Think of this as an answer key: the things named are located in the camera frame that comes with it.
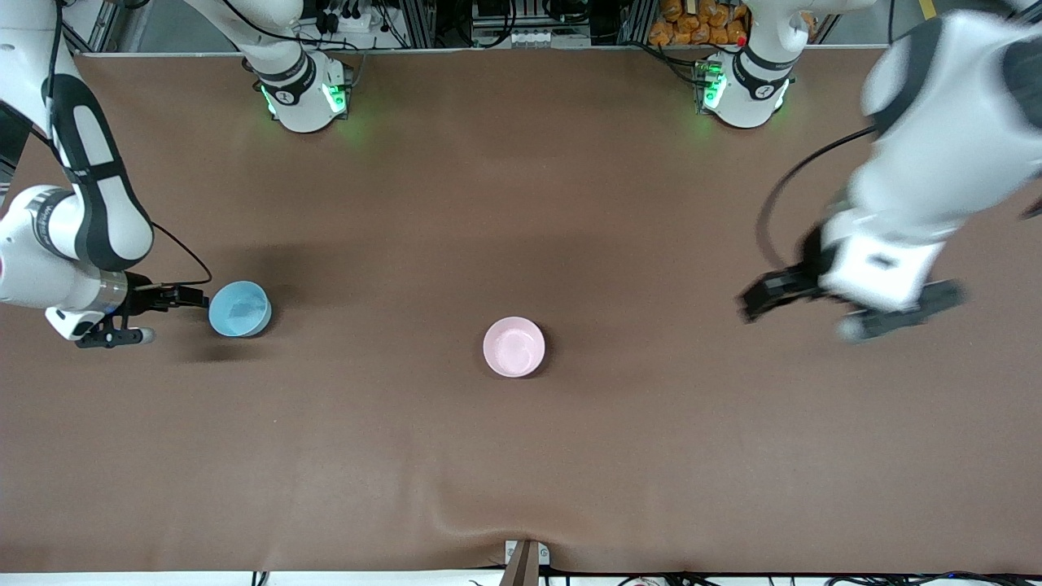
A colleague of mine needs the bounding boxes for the blue bowl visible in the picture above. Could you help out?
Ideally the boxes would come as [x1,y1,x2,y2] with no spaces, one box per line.
[208,280,272,338]

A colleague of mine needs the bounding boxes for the pink bowl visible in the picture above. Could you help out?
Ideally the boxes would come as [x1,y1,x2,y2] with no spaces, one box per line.
[483,317,545,378]

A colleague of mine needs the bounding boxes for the brown table mat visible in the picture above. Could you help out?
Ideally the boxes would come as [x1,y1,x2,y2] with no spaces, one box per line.
[0,45,1042,575]

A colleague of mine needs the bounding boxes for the orange packaged goods pile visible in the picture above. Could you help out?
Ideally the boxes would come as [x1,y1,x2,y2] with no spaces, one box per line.
[649,0,751,46]

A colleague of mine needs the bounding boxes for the white power strip with plugs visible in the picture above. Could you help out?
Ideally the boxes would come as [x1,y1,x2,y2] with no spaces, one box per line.
[317,0,385,35]

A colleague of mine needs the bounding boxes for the white terminal block strip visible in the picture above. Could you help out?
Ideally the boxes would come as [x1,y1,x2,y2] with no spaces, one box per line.
[475,28,593,49]

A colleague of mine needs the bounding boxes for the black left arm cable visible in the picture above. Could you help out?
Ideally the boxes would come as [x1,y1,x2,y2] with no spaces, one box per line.
[755,125,878,271]

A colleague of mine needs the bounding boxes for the aluminium frame profile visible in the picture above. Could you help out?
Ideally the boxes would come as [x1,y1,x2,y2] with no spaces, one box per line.
[61,0,125,59]

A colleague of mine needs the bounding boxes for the grey metal bracket post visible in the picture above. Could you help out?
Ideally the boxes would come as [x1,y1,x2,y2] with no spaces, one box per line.
[503,539,551,586]

